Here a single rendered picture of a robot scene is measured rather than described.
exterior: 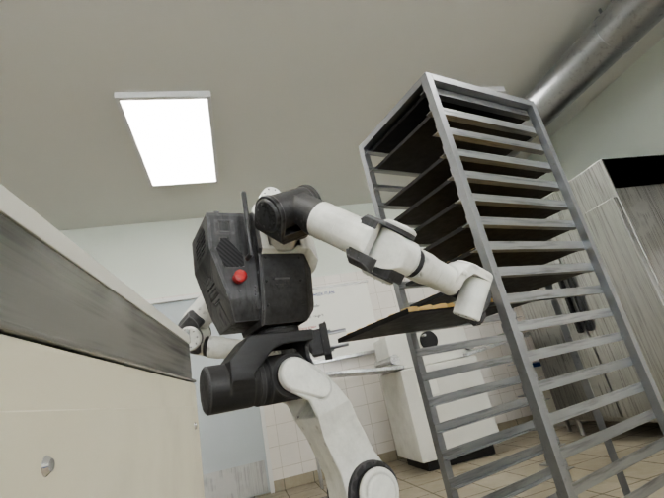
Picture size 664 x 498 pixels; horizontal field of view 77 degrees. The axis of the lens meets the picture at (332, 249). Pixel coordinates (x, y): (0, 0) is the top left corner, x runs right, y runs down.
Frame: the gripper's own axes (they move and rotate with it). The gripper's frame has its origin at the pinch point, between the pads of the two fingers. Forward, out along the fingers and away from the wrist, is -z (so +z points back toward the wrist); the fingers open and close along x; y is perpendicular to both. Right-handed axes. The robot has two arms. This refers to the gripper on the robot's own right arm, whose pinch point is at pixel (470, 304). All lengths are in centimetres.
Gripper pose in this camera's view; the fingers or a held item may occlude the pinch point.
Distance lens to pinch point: 129.7
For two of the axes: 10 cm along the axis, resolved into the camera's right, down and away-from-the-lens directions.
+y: -9.4, 2.8, 2.2
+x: -2.0, -9.3, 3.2
